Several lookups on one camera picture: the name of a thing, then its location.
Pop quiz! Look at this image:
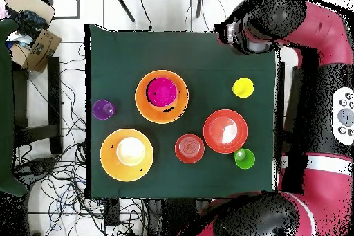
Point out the pink plastic bowl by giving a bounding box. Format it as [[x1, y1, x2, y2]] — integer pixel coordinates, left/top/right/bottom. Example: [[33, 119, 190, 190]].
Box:
[[146, 76, 178, 108]]

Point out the green covered table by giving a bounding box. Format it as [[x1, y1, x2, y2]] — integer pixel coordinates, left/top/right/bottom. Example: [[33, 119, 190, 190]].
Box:
[[0, 18, 28, 197]]

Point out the dark green tablecloth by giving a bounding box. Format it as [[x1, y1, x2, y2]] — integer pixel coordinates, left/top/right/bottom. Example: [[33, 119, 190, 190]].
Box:
[[84, 24, 280, 200]]

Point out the green plastic cup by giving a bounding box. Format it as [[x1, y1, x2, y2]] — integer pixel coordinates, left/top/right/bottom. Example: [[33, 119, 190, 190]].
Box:
[[233, 147, 256, 170]]

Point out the purple plastic cup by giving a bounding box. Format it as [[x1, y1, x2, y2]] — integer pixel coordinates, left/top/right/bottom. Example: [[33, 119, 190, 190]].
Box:
[[92, 99, 117, 121]]

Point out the open cardboard box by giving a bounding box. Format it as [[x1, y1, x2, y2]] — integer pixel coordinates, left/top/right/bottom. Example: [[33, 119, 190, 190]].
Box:
[[9, 28, 63, 73]]

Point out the black cable bundle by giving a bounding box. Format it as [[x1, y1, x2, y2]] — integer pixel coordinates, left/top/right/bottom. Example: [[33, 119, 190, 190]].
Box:
[[12, 42, 147, 236]]

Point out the black bench frame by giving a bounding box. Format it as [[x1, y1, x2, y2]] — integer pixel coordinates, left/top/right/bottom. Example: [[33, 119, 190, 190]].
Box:
[[12, 57, 64, 156]]

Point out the small red bowl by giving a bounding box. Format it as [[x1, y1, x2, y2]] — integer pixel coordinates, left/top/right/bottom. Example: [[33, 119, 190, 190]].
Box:
[[174, 133, 206, 164]]

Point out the dark blue bag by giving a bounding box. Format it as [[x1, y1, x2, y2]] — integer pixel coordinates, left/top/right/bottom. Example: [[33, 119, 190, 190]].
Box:
[[15, 10, 50, 39]]

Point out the yellow plastic cup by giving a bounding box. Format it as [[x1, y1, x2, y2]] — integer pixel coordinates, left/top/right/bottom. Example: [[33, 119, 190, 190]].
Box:
[[232, 77, 254, 99]]

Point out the large orange bowl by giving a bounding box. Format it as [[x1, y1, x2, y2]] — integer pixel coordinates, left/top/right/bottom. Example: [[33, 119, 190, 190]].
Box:
[[100, 128, 155, 183], [134, 69, 189, 125]]

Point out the wide red bowl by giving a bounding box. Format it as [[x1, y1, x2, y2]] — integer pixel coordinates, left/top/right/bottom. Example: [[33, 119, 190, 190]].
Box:
[[203, 109, 249, 154]]

